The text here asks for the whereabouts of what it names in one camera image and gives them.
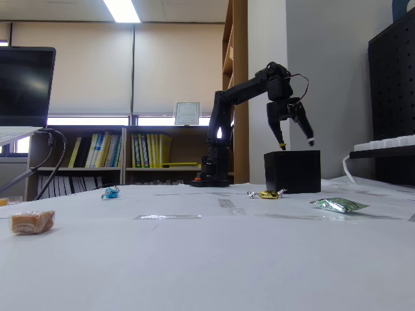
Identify black book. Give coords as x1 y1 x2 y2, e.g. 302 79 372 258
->
76 137 93 168

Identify red white gripper servo wire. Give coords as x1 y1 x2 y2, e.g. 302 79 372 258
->
287 73 310 104

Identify brown wrapped caramel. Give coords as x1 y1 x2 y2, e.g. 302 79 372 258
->
10 209 56 236

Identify tall wooden bookshelf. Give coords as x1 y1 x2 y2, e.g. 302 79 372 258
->
222 0 250 185

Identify framed white certificate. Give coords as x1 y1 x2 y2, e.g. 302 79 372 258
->
174 100 202 126

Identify ceiling light panel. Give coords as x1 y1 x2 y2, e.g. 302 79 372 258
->
102 0 141 23

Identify white power strip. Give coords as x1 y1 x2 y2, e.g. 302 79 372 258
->
353 135 415 153

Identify gold foil wrapped candy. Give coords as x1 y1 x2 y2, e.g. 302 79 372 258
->
246 189 288 200

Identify white laptop stand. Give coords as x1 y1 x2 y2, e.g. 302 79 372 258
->
0 126 45 147

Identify low wooden bookshelf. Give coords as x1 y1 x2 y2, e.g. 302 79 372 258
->
124 125 235 186
27 125 128 202

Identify grey laptop cable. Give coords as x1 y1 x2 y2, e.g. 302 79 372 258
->
0 129 55 196

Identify dark blue object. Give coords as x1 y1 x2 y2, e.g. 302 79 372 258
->
392 0 415 23

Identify blue foil wrapped candy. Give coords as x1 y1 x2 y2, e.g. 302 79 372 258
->
101 186 121 200

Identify slanted yellow book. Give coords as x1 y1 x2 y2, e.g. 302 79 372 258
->
68 137 83 168

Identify flat lying yellow book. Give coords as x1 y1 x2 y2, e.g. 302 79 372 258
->
161 161 198 169

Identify white power strip cable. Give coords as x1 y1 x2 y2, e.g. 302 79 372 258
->
342 154 361 186

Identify thick black laptop cable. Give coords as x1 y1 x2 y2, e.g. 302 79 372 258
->
32 128 69 201

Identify black open box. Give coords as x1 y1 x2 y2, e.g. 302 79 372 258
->
263 150 322 194

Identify beige roller blind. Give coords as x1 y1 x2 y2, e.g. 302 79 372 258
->
10 21 134 116
133 23 226 115

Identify black pegboard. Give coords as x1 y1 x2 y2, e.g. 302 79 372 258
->
368 9 415 187

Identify black laptop screen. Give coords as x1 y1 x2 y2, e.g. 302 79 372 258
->
0 46 57 129

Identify silver green candy packet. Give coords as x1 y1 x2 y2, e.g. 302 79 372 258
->
308 197 370 214

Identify large yellow binder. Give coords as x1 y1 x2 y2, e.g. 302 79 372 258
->
158 133 173 168

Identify dark grey bar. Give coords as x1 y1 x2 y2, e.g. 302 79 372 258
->
349 147 415 160

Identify white taped paper sheets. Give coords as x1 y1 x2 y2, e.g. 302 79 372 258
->
0 176 415 311

